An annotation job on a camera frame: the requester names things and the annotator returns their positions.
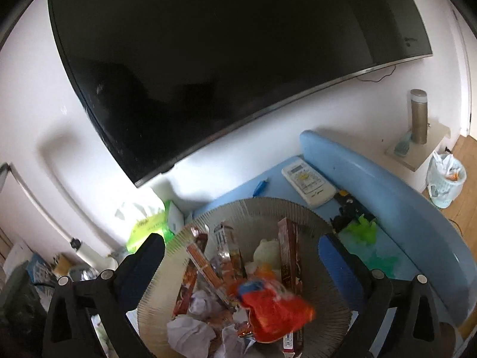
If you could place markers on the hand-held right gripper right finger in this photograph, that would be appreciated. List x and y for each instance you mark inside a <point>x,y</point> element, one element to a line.
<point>343,268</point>

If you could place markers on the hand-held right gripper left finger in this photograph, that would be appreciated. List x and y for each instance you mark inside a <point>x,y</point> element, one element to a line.
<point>143,268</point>

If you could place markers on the ribbed glass bowl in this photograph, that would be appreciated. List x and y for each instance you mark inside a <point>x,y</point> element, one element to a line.
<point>160,298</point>

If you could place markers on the brown snack packet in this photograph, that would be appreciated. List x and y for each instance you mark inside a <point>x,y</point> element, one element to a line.
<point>184,294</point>

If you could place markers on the tall brown box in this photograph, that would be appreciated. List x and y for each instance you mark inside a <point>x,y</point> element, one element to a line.
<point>289,253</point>

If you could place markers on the red snack packet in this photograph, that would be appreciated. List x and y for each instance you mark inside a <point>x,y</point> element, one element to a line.
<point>272,313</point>

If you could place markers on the green toy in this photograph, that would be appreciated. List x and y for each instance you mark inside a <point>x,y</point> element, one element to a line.
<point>359,233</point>

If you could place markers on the teal crumpled paper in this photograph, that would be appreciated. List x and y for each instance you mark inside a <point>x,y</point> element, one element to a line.
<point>382,263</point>

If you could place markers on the green tissue pack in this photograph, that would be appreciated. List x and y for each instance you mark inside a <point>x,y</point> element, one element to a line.
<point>149,223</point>

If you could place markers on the white desk lamp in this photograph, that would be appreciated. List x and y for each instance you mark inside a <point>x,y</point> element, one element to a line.
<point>91,255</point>

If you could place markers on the black toy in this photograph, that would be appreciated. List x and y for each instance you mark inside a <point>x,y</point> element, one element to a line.
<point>348,212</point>

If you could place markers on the crumpled printed wrapper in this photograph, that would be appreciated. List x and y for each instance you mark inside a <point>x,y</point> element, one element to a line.
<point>85,273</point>

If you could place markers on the brown glossy wrapper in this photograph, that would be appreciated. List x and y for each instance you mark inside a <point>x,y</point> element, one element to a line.
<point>199,236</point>

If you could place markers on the large crumpled white paper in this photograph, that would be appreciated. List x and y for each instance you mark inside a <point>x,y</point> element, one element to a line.
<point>186,337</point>

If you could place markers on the small cardboard box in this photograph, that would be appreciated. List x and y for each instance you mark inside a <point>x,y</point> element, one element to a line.
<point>61,264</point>

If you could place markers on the white remote control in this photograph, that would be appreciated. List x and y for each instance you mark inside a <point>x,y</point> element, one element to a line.
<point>307,181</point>

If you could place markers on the blue book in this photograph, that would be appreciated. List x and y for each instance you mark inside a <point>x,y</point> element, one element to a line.
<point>39,268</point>

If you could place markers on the blue pen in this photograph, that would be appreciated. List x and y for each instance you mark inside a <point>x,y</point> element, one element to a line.
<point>259,188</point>

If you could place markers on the pale green trash basket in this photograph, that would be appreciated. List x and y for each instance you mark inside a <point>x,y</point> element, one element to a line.
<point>445,194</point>

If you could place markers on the white paper sheet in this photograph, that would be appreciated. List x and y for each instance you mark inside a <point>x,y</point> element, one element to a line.
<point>15,251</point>

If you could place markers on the dark cloth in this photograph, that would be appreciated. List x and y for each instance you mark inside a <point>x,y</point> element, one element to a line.
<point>18,313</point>

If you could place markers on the white shelf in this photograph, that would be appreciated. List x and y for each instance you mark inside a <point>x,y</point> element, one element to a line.
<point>417,154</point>

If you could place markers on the teal cloth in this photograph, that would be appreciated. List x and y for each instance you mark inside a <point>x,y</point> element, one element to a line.
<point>402,143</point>

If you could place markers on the white plastic bag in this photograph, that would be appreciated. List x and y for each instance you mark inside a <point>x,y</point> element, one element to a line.
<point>445,164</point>

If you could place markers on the metal thermos bottle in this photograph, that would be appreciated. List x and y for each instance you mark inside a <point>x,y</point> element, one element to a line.
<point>419,119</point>

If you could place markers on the black television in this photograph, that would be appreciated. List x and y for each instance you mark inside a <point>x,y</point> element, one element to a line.
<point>223,63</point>

